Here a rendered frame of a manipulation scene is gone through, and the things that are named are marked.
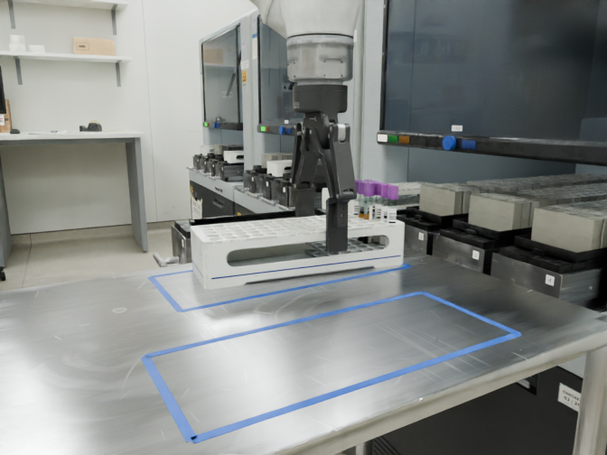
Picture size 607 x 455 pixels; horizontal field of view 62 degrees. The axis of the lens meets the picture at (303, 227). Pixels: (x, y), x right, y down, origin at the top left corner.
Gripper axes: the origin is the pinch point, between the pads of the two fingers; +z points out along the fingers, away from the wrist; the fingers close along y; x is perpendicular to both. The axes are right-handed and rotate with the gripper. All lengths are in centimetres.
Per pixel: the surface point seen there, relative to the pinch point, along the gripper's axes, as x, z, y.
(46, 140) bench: -61, 0, -321
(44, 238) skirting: -76, 82, -383
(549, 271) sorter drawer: 32.5, 6.9, 12.2
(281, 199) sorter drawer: 26, 11, -91
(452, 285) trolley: 12.1, 5.5, 15.1
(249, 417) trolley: -20.3, 5.5, 33.1
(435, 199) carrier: 38.0, 2.0, -23.5
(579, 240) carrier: 39.9, 3.3, 10.7
